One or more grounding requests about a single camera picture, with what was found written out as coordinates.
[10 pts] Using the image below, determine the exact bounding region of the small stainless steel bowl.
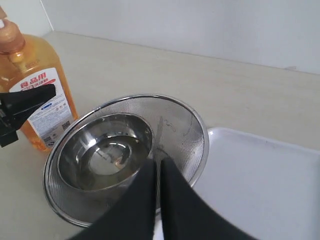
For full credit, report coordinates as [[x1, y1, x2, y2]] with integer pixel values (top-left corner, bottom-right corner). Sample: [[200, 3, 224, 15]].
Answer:
[[57, 112, 154, 192]]

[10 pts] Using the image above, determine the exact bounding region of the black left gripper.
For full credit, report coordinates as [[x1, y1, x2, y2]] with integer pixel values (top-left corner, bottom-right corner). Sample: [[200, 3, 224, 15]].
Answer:
[[0, 84, 56, 148]]

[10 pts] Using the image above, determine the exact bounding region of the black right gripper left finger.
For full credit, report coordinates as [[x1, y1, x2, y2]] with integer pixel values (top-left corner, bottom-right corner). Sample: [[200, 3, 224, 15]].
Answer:
[[70, 160, 157, 240]]

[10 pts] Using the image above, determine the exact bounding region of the white foam tray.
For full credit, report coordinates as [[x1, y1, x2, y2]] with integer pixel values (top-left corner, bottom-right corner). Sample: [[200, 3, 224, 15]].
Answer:
[[193, 127, 320, 240]]

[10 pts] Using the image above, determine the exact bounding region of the orange pump soap bottle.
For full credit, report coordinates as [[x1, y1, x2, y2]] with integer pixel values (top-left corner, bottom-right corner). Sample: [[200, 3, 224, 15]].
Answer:
[[0, 10, 78, 151]]

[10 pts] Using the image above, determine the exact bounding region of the steel mesh colander bowl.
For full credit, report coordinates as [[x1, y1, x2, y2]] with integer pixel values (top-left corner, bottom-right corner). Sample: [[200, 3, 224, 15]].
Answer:
[[43, 94, 209, 227]]

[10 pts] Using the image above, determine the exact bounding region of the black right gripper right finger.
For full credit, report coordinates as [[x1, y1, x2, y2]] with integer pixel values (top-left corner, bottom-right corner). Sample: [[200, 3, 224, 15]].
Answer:
[[160, 158, 254, 240]]

